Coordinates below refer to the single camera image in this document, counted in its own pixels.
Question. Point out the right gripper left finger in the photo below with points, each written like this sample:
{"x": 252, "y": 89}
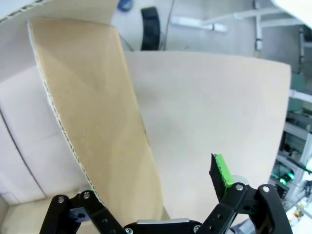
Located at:
{"x": 97, "y": 217}

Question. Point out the white metal table frame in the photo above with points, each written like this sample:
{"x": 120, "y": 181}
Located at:
{"x": 258, "y": 24}

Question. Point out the white power strip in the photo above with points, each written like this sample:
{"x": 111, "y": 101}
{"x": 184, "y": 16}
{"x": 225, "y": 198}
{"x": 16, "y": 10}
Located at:
{"x": 195, "y": 23}

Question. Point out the large brown cardboard box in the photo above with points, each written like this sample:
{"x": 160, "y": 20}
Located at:
{"x": 85, "y": 97}

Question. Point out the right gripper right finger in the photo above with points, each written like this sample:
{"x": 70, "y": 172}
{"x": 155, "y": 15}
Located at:
{"x": 234, "y": 207}

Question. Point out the aluminium equipment rack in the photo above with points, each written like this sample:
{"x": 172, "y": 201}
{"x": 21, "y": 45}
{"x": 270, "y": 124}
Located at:
{"x": 295, "y": 136}

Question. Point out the black ribbed object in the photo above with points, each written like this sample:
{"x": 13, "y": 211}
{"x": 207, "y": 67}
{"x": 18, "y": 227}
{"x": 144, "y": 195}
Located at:
{"x": 150, "y": 29}

